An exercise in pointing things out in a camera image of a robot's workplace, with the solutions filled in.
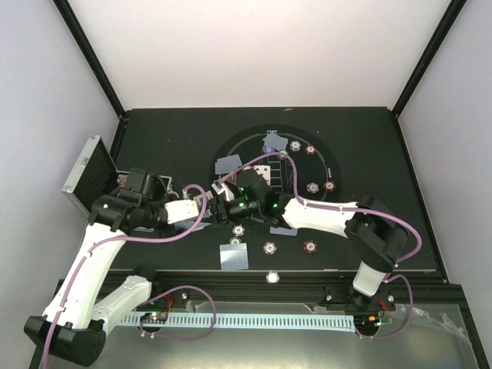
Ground dealt blue card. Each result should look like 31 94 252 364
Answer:
219 243 249 271
214 161 240 175
270 227 298 237
263 132 288 151

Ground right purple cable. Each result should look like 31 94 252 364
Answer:
221 151 423 341

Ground red chip mat top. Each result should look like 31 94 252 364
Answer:
305 145 316 155

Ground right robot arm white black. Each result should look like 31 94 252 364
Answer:
209 169 408 311

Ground red chip mat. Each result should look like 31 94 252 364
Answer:
324 181 336 193
305 145 316 155

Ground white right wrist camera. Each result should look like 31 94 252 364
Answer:
211 181 234 201

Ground purple cable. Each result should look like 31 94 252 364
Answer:
39 184 216 369
221 151 423 341

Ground blue poker chip stack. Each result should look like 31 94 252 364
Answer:
263 242 277 255

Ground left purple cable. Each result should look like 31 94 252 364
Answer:
39 184 216 369

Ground round black poker mat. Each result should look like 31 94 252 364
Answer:
210 124 342 238

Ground aluminium poker chip case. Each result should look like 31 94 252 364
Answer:
62 135 178 237

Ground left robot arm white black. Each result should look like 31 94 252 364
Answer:
24 169 208 368

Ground dealt blue card top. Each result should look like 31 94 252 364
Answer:
263 132 288 151

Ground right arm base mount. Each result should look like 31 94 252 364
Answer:
324 284 395 337

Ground red poker chip stack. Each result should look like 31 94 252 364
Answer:
303 241 317 254

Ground white slotted cable duct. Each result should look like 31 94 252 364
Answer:
119 311 355 333

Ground white chip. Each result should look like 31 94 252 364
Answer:
265 271 280 284

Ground blue playing card deck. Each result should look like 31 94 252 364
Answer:
174 220 210 232

